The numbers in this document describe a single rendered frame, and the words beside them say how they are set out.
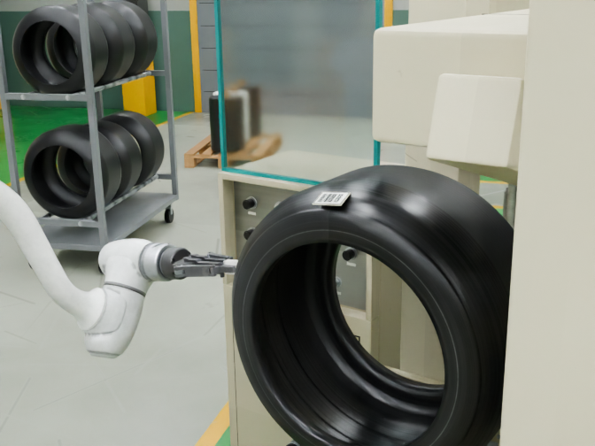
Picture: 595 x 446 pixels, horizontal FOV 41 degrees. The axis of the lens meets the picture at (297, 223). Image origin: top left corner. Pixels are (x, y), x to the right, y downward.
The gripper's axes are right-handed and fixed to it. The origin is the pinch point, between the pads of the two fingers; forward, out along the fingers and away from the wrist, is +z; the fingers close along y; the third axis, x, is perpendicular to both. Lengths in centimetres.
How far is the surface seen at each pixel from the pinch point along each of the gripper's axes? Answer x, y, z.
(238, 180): -7, 58, -45
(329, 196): -18.3, -10.5, 32.9
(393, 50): -43, -34, 61
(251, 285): -1.1, -12.8, 13.7
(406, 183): -18.2, 0.8, 42.5
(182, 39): -69, 728, -670
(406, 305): 16.5, 27.6, 25.0
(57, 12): -81, 204, -289
